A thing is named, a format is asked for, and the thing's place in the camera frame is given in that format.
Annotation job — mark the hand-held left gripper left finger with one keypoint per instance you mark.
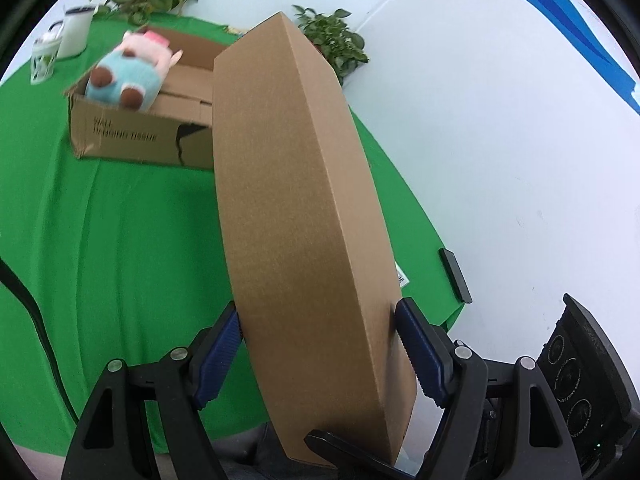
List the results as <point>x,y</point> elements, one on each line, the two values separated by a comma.
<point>225,345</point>

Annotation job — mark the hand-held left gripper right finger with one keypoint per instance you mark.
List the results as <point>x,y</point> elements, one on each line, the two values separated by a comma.
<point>415,340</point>

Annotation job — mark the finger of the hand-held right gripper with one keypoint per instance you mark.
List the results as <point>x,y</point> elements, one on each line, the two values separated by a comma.
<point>350,460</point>

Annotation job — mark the long cardboard box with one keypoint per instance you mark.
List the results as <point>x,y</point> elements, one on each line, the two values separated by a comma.
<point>300,210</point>

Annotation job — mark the large cardboard box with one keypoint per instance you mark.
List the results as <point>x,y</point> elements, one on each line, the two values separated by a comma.
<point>125,135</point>

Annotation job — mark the white cloth label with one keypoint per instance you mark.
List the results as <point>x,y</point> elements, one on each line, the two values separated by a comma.
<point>401,275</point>

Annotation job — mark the black rectangular device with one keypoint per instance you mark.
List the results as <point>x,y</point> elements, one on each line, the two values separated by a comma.
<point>456,275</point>

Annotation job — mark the person's dark pants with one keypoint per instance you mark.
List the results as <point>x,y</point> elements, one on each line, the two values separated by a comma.
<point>250,455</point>

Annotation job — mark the pink and teal plush pig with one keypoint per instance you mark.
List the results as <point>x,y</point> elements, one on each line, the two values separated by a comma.
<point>130,75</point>

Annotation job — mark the green patterned white cup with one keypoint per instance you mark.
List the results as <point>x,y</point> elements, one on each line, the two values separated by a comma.
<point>42,62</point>

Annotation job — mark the white lidded mug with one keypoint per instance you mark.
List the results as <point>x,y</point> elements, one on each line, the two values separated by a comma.
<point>75,32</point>

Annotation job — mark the blue wall banner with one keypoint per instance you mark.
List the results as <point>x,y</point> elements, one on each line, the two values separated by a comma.
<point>560,5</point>

